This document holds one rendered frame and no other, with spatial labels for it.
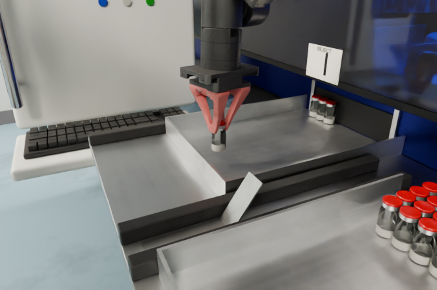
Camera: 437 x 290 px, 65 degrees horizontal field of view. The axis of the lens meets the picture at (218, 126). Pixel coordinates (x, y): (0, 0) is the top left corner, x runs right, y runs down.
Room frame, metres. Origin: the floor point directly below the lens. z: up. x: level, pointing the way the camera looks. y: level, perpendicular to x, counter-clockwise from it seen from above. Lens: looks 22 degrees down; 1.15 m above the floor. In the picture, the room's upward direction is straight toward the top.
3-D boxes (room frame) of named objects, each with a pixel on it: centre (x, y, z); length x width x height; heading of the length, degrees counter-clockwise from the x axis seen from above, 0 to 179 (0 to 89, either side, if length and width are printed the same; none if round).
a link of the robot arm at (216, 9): (0.50, -0.01, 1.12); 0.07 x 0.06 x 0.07; 149
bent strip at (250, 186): (0.33, 0.02, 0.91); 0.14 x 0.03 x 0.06; 116
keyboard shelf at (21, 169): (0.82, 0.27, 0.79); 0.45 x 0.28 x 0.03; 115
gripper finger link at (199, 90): (0.49, 0.00, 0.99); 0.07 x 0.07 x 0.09; 42
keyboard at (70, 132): (0.80, 0.26, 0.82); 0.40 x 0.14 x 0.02; 115
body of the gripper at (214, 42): (0.49, 0.00, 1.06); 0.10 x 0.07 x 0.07; 132
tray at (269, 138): (0.57, -0.11, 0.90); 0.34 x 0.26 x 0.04; 116
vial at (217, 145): (0.49, 0.00, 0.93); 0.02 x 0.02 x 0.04
